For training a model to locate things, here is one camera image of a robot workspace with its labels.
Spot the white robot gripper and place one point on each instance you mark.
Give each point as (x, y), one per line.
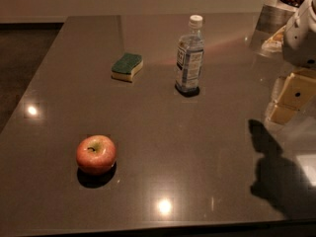
(301, 41)

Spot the clear blue-labelled plastic bottle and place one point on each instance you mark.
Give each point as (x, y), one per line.
(190, 58)

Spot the green and yellow sponge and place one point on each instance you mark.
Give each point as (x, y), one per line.
(127, 67)

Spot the red apple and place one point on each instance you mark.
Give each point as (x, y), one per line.
(96, 155)

